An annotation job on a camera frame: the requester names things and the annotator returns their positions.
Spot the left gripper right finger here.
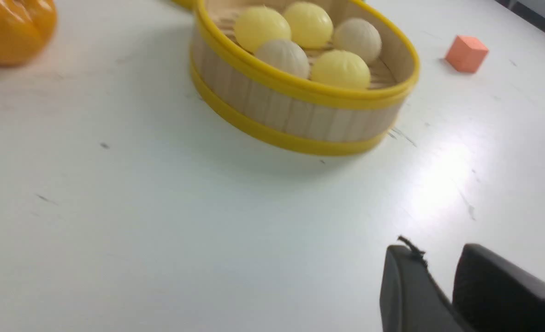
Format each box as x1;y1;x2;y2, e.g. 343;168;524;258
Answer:
452;243;545;332

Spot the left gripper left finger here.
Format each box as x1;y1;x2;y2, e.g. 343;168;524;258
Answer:
379;236;473;332

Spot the yellow bun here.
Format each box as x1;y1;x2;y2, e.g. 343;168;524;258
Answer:
310;50;371;90
283;1;334;49
234;6;291;53

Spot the white bun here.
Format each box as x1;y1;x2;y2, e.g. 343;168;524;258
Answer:
333;18;382;64
254;39;310;79

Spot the yellow bun bottom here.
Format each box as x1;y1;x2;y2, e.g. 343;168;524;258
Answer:
283;1;334;49

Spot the bamboo steamer tray yellow rim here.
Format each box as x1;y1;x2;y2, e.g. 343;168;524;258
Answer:
190;0;420;155

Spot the orange foam cube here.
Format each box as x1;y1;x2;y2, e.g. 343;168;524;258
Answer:
444;35;489;74

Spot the orange toy tangerine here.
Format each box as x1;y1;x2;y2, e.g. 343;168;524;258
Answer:
0;0;58;66

